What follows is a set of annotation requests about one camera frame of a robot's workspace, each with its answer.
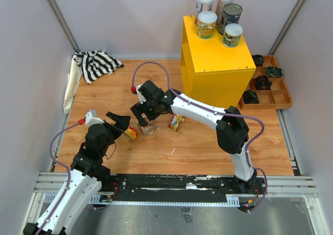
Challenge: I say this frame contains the tall white lid can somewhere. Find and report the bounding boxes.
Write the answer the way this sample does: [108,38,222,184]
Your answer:
[215,0,233,18]
[194,0,213,26]

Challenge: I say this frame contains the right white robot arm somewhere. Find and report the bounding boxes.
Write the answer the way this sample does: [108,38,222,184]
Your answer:
[131,80,257,193]

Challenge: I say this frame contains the orange fruit can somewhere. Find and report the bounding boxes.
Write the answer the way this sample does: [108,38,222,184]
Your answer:
[137,117,155,135]

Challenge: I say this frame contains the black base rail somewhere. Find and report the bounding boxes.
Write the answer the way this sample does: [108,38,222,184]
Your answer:
[98,174,266,204]

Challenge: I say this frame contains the striped black white cloth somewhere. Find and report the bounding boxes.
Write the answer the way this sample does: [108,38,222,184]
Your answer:
[72,51,124,84]

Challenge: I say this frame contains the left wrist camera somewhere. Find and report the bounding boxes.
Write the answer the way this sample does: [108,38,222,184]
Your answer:
[85,109,104,127]

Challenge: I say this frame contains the dark green item tray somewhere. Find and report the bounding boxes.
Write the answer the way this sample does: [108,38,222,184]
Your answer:
[265,66,283,78]

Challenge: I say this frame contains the purple cable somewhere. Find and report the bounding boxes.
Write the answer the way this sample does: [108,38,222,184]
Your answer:
[33,117,86,235]
[130,61,268,215]

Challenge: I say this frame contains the dark brown can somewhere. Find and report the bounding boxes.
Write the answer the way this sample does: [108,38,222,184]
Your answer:
[219,3,242,35]

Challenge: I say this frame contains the red yellow fish tin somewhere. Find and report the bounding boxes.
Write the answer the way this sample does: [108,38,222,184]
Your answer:
[123,126,138,142]

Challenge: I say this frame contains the wooden compartment tray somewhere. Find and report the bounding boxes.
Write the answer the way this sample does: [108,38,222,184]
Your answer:
[238,55,293,110]

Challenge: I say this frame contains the black item lower tray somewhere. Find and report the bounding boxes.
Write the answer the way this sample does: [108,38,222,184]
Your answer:
[242,90,260,104]

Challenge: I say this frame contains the black item top tray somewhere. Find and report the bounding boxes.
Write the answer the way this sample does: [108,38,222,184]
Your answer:
[251,54,265,67]

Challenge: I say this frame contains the black item middle tray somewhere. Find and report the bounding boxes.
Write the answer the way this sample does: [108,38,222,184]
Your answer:
[254,76,272,90]

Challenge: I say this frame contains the white lid yellow can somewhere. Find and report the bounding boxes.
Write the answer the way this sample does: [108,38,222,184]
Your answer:
[196,10,217,39]

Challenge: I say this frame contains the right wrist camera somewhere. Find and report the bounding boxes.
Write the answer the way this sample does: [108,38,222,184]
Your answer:
[136,84,147,104]

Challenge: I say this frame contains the yellow cabinet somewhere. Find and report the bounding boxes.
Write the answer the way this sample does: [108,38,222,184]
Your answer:
[181,16,255,108]

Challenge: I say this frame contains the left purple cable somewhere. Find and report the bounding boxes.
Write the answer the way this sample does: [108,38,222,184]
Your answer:
[33,117,86,235]

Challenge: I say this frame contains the green fruit can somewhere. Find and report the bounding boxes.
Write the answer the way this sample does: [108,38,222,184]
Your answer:
[222,23,243,48]

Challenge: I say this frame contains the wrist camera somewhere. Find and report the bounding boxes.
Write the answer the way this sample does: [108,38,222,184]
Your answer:
[136,84,147,104]
[85,109,104,127]

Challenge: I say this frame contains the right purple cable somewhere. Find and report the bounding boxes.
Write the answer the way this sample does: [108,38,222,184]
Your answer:
[130,61,268,215]

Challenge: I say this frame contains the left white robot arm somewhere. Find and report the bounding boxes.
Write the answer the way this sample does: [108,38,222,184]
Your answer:
[23,110,131,234]

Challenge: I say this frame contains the cream cloth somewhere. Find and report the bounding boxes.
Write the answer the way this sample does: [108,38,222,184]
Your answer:
[63,58,82,115]

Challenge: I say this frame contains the black item tray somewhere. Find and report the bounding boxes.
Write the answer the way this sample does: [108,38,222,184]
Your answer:
[254,76,272,90]
[242,90,260,104]
[251,54,265,67]

